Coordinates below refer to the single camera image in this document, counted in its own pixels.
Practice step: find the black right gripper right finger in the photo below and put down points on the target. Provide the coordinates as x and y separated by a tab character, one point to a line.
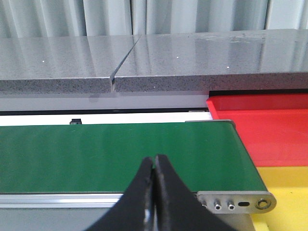
176	207

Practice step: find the white curtain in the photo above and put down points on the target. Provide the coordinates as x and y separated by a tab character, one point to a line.
54	18

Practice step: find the aluminium conveyor frame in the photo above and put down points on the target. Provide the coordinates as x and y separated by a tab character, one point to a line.
240	203

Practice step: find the yellow tray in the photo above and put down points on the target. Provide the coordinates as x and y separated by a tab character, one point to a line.
289	185

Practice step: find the grey stone counter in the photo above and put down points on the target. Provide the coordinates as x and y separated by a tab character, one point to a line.
148	71

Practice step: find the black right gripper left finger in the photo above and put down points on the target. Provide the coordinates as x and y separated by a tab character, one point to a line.
134	211

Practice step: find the red tray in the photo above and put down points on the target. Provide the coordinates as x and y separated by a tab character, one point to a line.
273	127

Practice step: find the black cable connector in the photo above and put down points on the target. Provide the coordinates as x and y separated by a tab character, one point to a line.
75	121

